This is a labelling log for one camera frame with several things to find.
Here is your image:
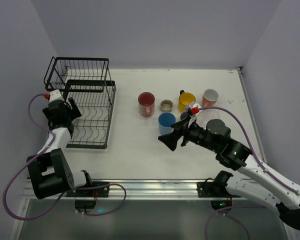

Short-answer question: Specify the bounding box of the light blue plastic cup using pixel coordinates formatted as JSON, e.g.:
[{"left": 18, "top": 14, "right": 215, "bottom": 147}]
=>
[{"left": 158, "top": 112, "right": 176, "bottom": 135}]

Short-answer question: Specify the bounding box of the pink square mug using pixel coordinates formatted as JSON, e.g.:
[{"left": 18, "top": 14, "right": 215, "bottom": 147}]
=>
[{"left": 202, "top": 89, "right": 219, "bottom": 107}]

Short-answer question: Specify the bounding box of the translucent pink plastic cup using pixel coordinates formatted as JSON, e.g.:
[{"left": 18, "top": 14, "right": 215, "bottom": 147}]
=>
[{"left": 180, "top": 111, "right": 189, "bottom": 121}]

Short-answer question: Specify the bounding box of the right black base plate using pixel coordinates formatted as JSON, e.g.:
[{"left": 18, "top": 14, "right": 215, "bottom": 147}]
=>
[{"left": 196, "top": 170, "right": 239, "bottom": 198}]

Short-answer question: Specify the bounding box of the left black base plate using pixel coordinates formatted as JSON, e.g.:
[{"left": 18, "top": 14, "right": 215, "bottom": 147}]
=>
[{"left": 65, "top": 181, "right": 110, "bottom": 198}]

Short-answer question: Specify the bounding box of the yellow mug black handle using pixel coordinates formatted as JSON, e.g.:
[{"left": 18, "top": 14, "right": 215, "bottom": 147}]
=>
[{"left": 177, "top": 90, "right": 196, "bottom": 113}]

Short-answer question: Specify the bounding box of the black wire dish rack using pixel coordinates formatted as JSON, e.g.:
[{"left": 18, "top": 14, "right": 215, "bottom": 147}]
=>
[{"left": 43, "top": 57, "right": 116, "bottom": 150}]

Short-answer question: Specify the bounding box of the pink speckled mug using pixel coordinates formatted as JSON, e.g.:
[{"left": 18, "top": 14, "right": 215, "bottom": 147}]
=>
[{"left": 137, "top": 92, "right": 155, "bottom": 118}]

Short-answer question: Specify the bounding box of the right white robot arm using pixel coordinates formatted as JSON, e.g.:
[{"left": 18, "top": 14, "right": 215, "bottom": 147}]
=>
[{"left": 158, "top": 118, "right": 300, "bottom": 231}]

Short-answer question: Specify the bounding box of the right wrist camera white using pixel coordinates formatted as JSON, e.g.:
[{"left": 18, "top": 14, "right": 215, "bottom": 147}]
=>
[{"left": 185, "top": 101, "right": 201, "bottom": 127}]

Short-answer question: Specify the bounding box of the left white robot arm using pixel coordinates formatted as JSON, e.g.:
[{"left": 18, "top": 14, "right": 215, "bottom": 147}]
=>
[{"left": 27, "top": 93, "right": 92, "bottom": 199}]

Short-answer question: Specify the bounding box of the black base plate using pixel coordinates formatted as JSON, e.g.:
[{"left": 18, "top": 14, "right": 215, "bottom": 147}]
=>
[
  {"left": 65, "top": 181, "right": 110, "bottom": 198},
  {"left": 196, "top": 170, "right": 239, "bottom": 198}
]

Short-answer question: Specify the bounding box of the beige speckled ceramic cup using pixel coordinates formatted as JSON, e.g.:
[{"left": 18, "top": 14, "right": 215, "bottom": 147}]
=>
[{"left": 160, "top": 99, "right": 174, "bottom": 113}]

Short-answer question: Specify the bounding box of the aluminium mounting rail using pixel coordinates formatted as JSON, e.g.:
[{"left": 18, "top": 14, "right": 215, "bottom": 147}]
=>
[{"left": 21, "top": 178, "right": 286, "bottom": 201}]

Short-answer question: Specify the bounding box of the clear glass cup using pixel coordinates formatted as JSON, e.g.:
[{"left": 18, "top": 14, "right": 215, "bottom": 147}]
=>
[{"left": 196, "top": 109, "right": 220, "bottom": 128}]

